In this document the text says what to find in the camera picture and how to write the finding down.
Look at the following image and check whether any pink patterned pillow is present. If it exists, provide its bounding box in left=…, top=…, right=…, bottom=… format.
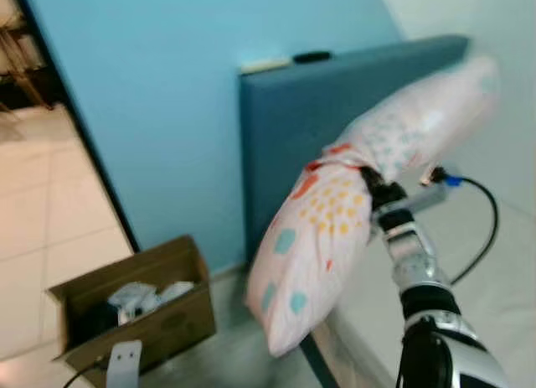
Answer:
left=245, top=54, right=502, bottom=358

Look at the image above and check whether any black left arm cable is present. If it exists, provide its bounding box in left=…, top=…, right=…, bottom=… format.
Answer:
left=63, top=359, right=110, bottom=388

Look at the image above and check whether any cream mattress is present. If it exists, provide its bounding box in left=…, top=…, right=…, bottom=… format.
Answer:
left=322, top=166, right=536, bottom=388

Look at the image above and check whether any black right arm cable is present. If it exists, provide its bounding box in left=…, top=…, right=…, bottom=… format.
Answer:
left=444, top=174, right=501, bottom=287

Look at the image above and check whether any white plastic bag blue print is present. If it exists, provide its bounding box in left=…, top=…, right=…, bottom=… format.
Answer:
left=109, top=281, right=195, bottom=322

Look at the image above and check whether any black remote control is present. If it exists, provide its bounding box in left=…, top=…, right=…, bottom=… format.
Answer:
left=293, top=50, right=333, bottom=65

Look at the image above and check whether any black plastic bag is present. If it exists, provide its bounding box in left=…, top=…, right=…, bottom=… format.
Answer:
left=80, top=300, right=122, bottom=343

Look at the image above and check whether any brown cardboard box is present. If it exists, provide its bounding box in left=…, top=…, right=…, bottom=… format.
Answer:
left=48, top=235, right=217, bottom=387

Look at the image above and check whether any white remote control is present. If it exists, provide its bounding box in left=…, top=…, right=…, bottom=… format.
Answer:
left=239, top=57, right=292, bottom=75

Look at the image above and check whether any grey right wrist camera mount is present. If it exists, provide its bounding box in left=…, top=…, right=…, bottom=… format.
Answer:
left=381, top=164, right=463, bottom=225

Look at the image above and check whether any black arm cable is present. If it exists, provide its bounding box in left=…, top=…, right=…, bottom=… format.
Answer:
left=63, top=359, right=110, bottom=388
left=444, top=174, right=501, bottom=287

